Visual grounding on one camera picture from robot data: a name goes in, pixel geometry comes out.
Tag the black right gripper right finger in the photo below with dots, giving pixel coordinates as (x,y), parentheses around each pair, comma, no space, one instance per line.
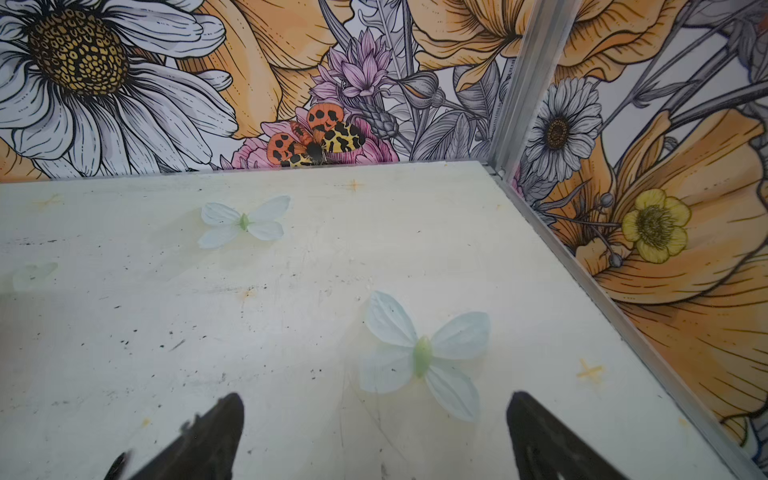
(545,448)

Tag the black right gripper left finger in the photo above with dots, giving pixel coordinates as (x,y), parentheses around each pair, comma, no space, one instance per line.
(206,447)

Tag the aluminium corner post right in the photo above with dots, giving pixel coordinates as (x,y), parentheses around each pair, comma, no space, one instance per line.
(526,79)

